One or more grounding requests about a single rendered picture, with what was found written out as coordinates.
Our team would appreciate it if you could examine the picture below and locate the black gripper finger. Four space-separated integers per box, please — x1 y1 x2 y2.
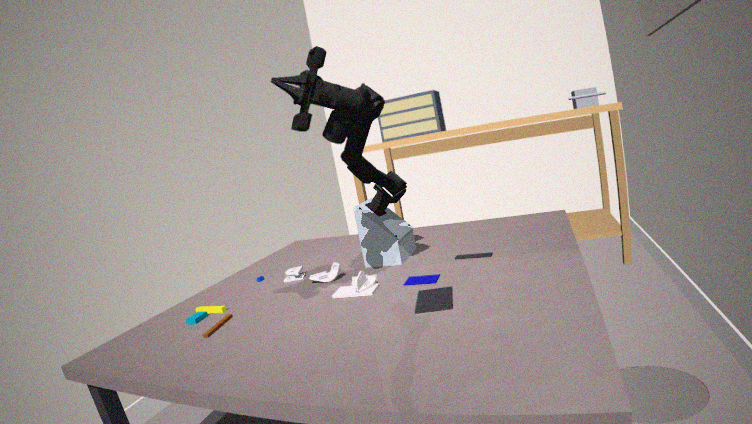
271 70 309 86
271 80 304 104

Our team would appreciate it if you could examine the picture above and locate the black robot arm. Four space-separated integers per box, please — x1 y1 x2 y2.
323 82 407 216

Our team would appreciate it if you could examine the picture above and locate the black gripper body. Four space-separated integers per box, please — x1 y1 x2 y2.
292 46 343 132

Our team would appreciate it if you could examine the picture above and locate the yellow rectangular block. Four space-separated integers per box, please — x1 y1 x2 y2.
196 306 227 314

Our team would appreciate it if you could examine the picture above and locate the cyan rectangular block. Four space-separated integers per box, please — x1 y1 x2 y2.
186 311 208 325

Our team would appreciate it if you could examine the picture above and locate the blue rectangular plate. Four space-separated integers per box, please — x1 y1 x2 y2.
404 274 440 285

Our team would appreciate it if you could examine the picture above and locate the orange long bar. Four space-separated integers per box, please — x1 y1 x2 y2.
203 314 232 338

